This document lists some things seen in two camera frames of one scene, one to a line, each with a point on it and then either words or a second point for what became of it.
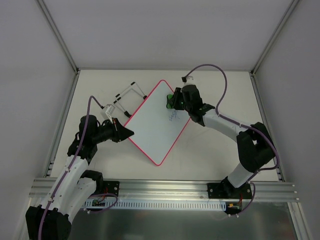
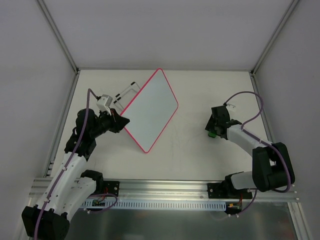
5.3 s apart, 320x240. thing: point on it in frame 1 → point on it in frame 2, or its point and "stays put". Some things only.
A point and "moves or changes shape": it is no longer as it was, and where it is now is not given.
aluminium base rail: x=41 y=189 stays put
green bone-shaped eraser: x=170 y=99 → x=212 y=135
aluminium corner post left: x=42 y=4 stays put
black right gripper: x=177 y=98 → x=216 y=127
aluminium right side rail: x=266 y=121 stays put
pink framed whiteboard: x=156 y=128 moves or changes shape
